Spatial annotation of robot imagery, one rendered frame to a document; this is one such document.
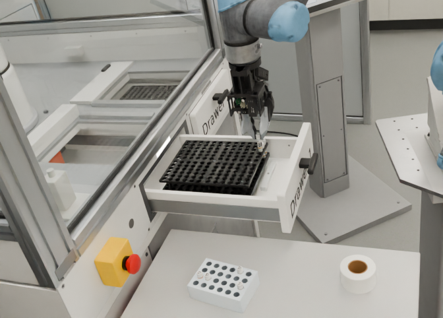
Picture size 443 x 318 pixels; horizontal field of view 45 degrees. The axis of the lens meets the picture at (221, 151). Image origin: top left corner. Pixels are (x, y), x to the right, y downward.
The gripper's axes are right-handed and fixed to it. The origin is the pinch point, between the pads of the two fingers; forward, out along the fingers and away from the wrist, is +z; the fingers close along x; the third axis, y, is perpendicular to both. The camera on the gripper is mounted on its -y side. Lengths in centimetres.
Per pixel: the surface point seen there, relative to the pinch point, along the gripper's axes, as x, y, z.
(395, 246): 29, -64, 95
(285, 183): 9.8, 16.8, 1.8
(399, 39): 23, -280, 95
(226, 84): -20.7, -37.3, 6.0
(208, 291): -3.1, 36.6, 14.9
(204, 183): -9.8, 14.5, 4.9
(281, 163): 3.8, -3.0, 11.1
